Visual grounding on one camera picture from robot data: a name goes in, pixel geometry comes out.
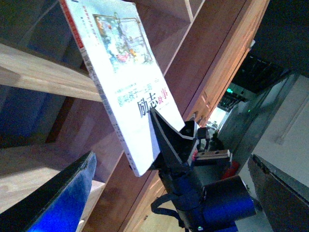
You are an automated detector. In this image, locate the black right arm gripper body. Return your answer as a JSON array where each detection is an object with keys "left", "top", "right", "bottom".
[{"left": 151, "top": 169, "right": 207, "bottom": 232}]

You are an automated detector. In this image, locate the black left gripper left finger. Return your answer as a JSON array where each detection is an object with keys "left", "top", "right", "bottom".
[{"left": 0, "top": 151, "right": 97, "bottom": 232}]

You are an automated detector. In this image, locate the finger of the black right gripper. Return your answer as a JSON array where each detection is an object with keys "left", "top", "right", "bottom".
[
  {"left": 177, "top": 120, "right": 199, "bottom": 167},
  {"left": 150, "top": 108, "right": 187, "bottom": 173}
]

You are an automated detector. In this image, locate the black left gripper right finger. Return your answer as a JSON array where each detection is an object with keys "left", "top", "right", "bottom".
[{"left": 248, "top": 155, "right": 309, "bottom": 232}]

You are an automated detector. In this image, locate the white illustrated paperback book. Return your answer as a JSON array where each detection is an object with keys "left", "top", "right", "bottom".
[{"left": 60, "top": 0, "right": 184, "bottom": 177}]

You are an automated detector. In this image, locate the right wooden shelf unit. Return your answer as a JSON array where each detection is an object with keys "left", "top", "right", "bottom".
[{"left": 120, "top": 0, "right": 271, "bottom": 232}]

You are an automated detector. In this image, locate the wooden shelf unit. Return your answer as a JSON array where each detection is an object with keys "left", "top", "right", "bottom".
[
  {"left": 0, "top": 0, "right": 194, "bottom": 232},
  {"left": 120, "top": 0, "right": 271, "bottom": 232}
]

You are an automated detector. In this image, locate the left wooden shelf unit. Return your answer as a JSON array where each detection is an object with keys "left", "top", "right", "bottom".
[{"left": 0, "top": 0, "right": 194, "bottom": 232}]

